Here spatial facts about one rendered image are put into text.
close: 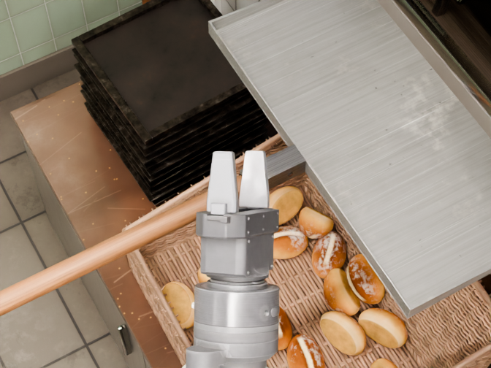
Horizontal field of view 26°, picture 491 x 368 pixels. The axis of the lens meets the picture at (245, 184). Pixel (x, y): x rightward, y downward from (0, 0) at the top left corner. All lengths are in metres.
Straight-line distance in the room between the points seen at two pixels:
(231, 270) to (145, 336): 1.01
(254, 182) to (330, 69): 0.51
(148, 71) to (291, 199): 0.38
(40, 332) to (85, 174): 0.62
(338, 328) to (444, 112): 0.56
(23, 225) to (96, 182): 0.68
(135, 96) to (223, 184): 0.99
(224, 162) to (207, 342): 0.18
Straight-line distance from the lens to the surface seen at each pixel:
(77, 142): 2.28
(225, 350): 1.07
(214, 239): 1.06
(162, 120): 1.99
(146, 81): 2.05
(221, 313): 1.07
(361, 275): 2.02
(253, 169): 1.13
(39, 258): 2.82
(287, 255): 2.08
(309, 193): 2.18
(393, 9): 1.40
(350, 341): 1.99
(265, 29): 1.66
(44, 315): 2.75
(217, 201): 1.06
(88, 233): 2.17
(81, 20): 3.01
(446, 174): 1.53
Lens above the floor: 2.47
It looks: 59 degrees down
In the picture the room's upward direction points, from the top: straight up
